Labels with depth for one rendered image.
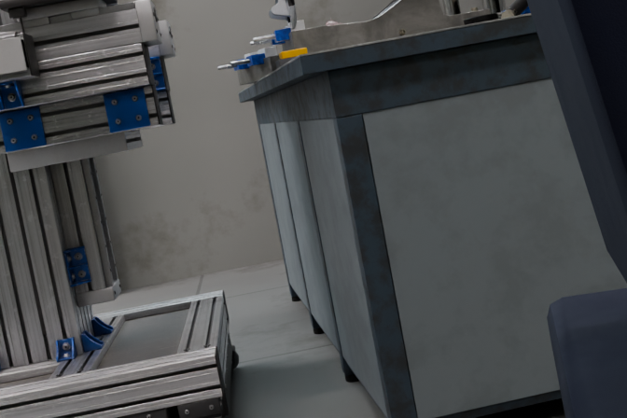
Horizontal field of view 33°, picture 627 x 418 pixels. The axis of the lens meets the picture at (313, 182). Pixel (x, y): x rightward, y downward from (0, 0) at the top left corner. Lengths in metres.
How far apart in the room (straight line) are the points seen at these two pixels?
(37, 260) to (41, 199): 0.14
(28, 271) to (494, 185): 1.13
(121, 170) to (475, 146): 3.25
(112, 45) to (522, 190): 0.92
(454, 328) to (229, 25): 3.23
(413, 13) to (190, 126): 2.58
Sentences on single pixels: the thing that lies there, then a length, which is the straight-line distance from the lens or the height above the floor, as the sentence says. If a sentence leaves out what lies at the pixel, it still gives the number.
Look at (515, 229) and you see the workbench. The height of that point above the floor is 0.40.
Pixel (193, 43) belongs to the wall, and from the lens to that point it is 5.09.
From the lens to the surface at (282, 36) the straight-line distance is 2.66.
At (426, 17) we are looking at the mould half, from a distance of 2.66.
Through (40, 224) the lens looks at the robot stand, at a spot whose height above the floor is 0.55.
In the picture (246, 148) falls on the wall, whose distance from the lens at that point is 5.08.
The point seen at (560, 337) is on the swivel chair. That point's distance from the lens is 0.97.
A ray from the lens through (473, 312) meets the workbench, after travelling 2.08.
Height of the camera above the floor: 0.70
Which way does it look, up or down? 4 degrees down
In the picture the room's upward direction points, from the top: 11 degrees counter-clockwise
